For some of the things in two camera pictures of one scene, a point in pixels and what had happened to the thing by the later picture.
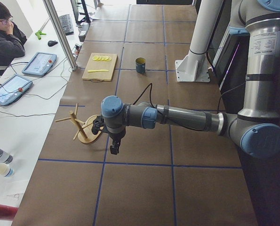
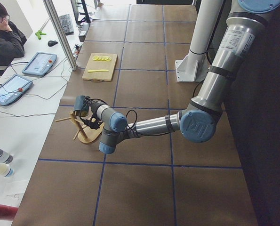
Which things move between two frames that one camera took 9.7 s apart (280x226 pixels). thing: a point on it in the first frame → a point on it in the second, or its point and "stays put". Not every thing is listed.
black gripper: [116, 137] → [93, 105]
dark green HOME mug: [140, 63] → [78, 108]
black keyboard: [67, 23] stays put
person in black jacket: [7, 40] stays put
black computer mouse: [51, 43] stays put
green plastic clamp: [38, 33] stays put
